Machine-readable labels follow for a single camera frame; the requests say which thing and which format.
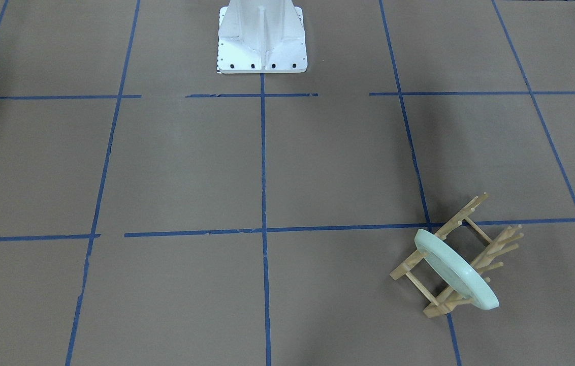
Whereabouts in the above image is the light green plate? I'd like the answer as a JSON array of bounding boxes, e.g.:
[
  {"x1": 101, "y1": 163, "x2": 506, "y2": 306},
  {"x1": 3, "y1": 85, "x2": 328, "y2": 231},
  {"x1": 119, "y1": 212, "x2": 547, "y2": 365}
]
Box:
[{"x1": 414, "y1": 229, "x2": 499, "y2": 310}]

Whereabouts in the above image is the wooden dish rack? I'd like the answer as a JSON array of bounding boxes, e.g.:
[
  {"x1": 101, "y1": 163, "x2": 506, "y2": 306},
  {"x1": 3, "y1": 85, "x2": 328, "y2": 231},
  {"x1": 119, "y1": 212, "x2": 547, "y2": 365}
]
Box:
[{"x1": 390, "y1": 192, "x2": 524, "y2": 318}]

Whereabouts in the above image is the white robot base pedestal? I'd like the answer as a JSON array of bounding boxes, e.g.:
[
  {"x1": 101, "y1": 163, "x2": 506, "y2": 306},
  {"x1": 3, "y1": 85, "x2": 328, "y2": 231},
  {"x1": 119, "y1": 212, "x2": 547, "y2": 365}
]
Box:
[{"x1": 216, "y1": 1, "x2": 308, "y2": 74}]

